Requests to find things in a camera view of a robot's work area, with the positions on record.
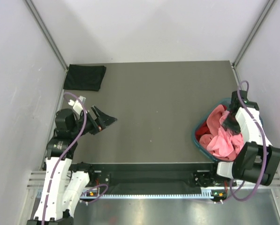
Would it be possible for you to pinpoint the folded black t shirt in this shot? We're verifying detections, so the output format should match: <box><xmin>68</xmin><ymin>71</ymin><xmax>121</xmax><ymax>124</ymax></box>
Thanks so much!
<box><xmin>63</xmin><ymin>64</ymin><xmax>106</xmax><ymax>91</ymax></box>

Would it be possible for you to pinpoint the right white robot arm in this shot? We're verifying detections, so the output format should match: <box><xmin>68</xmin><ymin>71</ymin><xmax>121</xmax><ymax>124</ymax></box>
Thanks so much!
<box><xmin>208</xmin><ymin>90</ymin><xmax>280</xmax><ymax>186</ymax></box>

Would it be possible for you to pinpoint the slotted grey cable duct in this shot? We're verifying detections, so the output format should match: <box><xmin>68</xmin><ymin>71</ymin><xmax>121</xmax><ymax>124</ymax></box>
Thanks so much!
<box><xmin>36</xmin><ymin>189</ymin><xmax>227</xmax><ymax>200</ymax></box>

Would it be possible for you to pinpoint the red shirt in basket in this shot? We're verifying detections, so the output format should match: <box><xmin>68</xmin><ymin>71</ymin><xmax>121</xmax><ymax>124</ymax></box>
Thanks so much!
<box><xmin>195</xmin><ymin>121</ymin><xmax>210</xmax><ymax>142</ymax></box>

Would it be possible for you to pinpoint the left aluminium corner post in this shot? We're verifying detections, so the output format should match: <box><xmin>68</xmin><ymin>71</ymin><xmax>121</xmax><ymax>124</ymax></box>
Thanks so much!
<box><xmin>23</xmin><ymin>0</ymin><xmax>68</xmax><ymax>70</ymax></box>

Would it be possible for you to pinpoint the aluminium frame rail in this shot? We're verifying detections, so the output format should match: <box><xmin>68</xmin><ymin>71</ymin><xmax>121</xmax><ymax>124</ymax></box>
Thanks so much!
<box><xmin>27</xmin><ymin>171</ymin><xmax>280</xmax><ymax>188</ymax></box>

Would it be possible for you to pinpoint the right aluminium corner post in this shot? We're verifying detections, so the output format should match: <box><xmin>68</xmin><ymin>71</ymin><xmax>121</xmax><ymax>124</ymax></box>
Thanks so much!
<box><xmin>232</xmin><ymin>0</ymin><xmax>276</xmax><ymax>68</ymax></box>

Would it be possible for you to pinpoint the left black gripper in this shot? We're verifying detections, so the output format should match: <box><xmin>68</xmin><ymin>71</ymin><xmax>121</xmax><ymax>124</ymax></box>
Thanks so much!
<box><xmin>71</xmin><ymin>105</ymin><xmax>118</xmax><ymax>138</ymax></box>

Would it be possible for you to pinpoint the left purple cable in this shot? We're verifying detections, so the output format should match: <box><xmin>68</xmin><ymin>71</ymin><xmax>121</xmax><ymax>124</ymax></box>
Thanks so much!
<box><xmin>41</xmin><ymin>92</ymin><xmax>88</xmax><ymax>225</ymax></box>

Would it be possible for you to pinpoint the aluminium corner post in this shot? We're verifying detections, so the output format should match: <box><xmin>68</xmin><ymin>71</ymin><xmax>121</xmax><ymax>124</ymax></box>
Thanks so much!
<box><xmin>232</xmin><ymin>0</ymin><xmax>276</xmax><ymax>68</ymax></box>
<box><xmin>23</xmin><ymin>0</ymin><xmax>68</xmax><ymax>70</ymax></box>

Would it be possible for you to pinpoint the teal laundry basket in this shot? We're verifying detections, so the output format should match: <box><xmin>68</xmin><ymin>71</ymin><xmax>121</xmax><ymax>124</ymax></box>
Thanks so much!
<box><xmin>191</xmin><ymin>97</ymin><xmax>265</xmax><ymax>163</ymax></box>

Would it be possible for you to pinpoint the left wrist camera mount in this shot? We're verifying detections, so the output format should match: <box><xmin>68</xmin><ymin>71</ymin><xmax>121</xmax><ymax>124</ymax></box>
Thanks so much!
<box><xmin>68</xmin><ymin>96</ymin><xmax>86</xmax><ymax>115</ymax></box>

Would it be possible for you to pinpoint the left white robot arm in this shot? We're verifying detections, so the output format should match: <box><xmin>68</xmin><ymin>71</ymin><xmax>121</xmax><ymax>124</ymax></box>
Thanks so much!
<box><xmin>27</xmin><ymin>106</ymin><xmax>117</xmax><ymax>225</ymax></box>

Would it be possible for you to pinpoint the pink t shirt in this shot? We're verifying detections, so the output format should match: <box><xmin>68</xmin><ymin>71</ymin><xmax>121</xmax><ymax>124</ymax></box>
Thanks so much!
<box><xmin>199</xmin><ymin>105</ymin><xmax>245</xmax><ymax>163</ymax></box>

